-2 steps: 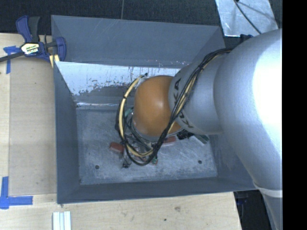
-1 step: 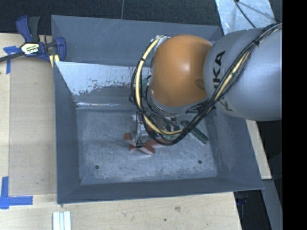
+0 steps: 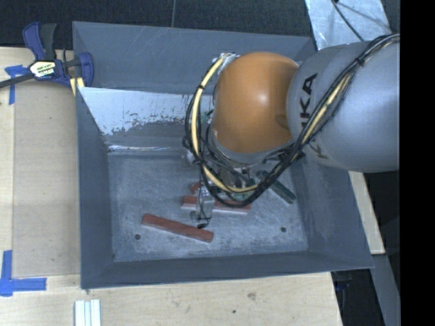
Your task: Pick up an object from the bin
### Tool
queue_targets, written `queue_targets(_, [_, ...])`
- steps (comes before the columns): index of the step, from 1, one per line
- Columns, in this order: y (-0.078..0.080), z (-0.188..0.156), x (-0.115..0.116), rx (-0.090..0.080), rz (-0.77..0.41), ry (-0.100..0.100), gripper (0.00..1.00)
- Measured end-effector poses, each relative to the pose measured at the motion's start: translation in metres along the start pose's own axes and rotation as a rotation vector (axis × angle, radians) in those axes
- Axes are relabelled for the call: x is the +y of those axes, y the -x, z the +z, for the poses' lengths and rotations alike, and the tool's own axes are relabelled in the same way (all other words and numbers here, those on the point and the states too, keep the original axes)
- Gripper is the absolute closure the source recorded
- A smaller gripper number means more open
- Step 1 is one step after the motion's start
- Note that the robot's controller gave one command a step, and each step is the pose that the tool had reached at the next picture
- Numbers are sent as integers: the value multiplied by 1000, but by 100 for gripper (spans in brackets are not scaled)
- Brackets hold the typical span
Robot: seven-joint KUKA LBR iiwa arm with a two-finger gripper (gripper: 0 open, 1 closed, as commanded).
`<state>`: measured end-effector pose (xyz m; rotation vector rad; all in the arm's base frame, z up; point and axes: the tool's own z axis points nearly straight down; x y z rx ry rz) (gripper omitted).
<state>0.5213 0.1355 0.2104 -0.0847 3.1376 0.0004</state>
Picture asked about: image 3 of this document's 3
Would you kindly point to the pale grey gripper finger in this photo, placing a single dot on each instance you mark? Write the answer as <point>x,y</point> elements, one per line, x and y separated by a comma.
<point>208,209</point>
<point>201,202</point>

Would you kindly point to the red-brown flat block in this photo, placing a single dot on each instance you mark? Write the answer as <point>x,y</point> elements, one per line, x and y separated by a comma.
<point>231,205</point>
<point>176,227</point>
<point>194,187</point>

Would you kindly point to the grey metal bin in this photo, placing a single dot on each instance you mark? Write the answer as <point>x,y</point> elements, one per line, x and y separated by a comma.
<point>149,182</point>

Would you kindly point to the dark green flat block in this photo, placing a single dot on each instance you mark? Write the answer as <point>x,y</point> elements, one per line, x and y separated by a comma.
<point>283,192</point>

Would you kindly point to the pale wood flat board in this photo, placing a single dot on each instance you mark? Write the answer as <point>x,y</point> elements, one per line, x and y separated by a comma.
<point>44,182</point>

